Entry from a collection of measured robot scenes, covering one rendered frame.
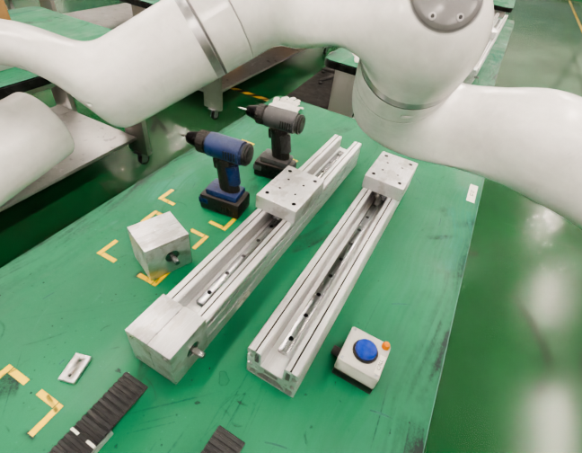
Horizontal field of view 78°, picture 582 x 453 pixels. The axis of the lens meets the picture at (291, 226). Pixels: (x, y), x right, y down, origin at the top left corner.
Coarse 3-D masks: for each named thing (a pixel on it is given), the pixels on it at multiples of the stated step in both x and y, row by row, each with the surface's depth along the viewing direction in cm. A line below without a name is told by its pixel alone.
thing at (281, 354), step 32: (352, 224) 92; (384, 224) 92; (320, 256) 79; (352, 256) 80; (320, 288) 76; (352, 288) 82; (288, 320) 70; (320, 320) 67; (256, 352) 61; (288, 352) 65; (288, 384) 62
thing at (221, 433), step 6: (216, 432) 56; (222, 432) 56; (228, 432) 56; (216, 438) 56; (222, 438) 56; (228, 438) 56; (234, 438) 56; (228, 444) 55; (234, 444) 55; (240, 444) 55; (234, 450) 55; (240, 450) 55
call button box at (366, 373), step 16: (352, 336) 68; (368, 336) 69; (336, 352) 70; (352, 352) 66; (384, 352) 66; (336, 368) 67; (352, 368) 64; (368, 368) 64; (352, 384) 67; (368, 384) 64
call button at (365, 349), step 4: (360, 340) 66; (364, 340) 66; (368, 340) 66; (356, 344) 66; (360, 344) 66; (364, 344) 66; (368, 344) 66; (372, 344) 66; (356, 348) 65; (360, 348) 65; (364, 348) 65; (368, 348) 65; (372, 348) 65; (376, 348) 66; (356, 352) 65; (360, 352) 64; (364, 352) 64; (368, 352) 65; (372, 352) 65; (376, 352) 65; (360, 356) 64; (364, 356) 64; (368, 356) 64; (372, 356) 64
